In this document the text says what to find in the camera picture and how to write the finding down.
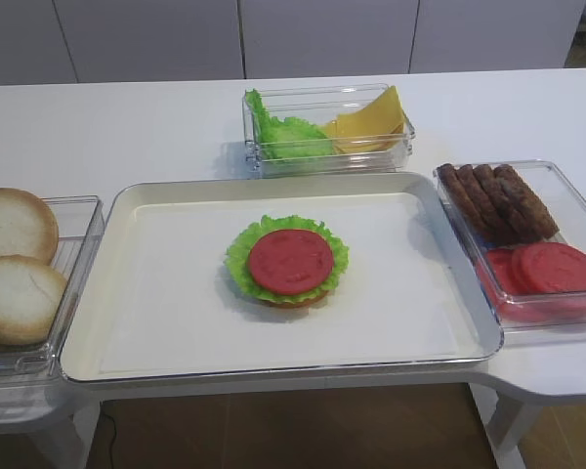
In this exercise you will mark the brown meat patty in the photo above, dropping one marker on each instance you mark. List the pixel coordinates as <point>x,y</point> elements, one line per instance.
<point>482,202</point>
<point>500,201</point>
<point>456,191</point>
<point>526,201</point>

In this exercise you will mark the green lettuce leaf on bun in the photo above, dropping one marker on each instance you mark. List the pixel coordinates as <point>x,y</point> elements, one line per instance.
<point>237,254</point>

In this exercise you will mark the green lettuce leaves in bin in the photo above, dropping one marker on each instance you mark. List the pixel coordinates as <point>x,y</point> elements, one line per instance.
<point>288,138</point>

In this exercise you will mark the clear bin lettuce and cheese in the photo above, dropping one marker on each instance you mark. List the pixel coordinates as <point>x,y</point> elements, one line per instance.
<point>319,105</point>

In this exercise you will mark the yellow cheese slices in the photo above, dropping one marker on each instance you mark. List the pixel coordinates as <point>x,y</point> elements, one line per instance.
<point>375,127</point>

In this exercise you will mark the red tomato slice on burger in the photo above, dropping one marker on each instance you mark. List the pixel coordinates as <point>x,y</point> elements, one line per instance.
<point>290,261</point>

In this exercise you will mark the cream serving tray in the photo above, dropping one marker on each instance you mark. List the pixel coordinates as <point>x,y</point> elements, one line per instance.
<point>159,302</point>

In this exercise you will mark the red tomato slice behind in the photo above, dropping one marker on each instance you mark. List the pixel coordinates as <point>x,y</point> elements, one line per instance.
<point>500,261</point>

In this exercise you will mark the clear bin with buns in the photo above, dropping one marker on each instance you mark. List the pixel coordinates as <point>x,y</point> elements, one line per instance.
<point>81,227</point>

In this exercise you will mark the red tomato slice front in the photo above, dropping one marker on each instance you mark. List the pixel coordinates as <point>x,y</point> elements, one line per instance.
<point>550,267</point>

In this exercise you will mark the clear bin patties and tomatoes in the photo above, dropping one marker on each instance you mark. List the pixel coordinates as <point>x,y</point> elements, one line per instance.
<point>563,312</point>

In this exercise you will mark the upper bun half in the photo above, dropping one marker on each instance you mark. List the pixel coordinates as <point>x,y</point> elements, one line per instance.
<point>28,227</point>

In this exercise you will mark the bun half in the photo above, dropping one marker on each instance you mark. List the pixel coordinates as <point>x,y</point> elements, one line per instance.
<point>28,227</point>
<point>30,295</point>

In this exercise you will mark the front bun half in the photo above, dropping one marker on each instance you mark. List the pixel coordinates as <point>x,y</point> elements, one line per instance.
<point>30,295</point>

